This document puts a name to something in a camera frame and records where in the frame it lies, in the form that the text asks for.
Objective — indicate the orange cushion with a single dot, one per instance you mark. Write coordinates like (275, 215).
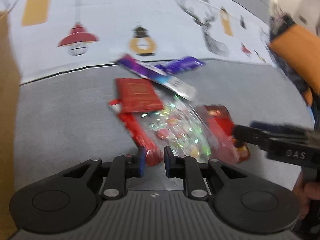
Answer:
(300, 49)

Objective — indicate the purple snack packet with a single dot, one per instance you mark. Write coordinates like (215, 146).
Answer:
(181, 65)

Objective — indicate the purple white long sachet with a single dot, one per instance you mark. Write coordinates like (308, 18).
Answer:
(150, 72)

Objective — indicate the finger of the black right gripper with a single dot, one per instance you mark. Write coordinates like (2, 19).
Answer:
(275, 127)
(254, 134)

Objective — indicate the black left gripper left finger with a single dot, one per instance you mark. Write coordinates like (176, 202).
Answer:
(69, 199)

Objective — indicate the brown cardboard box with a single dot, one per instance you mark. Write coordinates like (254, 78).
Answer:
(10, 82)

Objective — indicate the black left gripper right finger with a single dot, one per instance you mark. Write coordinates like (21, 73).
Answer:
(244, 201)

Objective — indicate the red coffee sachet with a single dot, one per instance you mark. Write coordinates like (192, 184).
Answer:
(220, 136)

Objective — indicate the clear bag of candies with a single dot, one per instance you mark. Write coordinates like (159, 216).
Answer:
(178, 126)

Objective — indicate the long red stick packet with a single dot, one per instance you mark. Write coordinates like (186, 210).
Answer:
(153, 155)

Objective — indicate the small red flat packet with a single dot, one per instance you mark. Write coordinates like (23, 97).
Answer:
(137, 95)

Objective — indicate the person's right hand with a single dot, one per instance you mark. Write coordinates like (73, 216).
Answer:
(305, 192)

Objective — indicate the white printed sofa cover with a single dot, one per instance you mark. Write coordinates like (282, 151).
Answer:
(50, 37)

